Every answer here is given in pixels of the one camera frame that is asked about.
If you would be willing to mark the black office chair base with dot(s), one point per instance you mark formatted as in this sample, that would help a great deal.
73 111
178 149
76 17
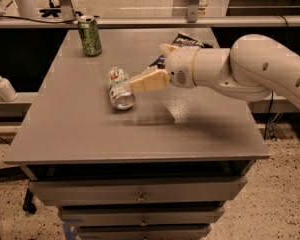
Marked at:
52 10

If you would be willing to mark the blue chip bag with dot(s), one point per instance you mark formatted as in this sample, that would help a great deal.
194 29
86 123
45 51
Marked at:
182 40

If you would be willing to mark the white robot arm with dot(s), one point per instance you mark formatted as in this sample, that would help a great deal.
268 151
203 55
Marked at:
250 70

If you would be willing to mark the white spray bottle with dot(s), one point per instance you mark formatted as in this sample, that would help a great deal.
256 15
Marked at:
7 91

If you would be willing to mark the grey middle drawer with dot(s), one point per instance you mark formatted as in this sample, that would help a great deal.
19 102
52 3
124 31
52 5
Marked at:
142 216

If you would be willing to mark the green soda can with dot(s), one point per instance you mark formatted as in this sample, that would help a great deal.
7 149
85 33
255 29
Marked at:
89 35

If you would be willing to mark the grey bottom drawer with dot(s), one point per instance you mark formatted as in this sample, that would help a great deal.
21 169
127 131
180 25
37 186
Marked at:
154 232

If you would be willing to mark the grey metal rail frame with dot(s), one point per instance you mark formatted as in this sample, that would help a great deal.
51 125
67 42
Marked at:
154 13

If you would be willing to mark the black caster wheel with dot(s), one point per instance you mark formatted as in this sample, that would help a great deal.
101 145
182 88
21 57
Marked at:
28 205

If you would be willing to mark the grey drawer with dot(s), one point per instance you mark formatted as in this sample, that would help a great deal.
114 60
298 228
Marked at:
154 232
137 191
142 216

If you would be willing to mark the grey top drawer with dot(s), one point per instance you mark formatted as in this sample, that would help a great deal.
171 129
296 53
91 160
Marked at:
137 191

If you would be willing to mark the white 7up can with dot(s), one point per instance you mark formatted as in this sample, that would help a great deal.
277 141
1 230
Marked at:
119 97

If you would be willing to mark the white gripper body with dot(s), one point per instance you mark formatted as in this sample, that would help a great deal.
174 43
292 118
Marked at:
179 67

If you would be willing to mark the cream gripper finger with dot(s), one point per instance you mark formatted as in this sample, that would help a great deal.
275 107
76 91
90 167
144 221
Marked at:
149 81
167 49

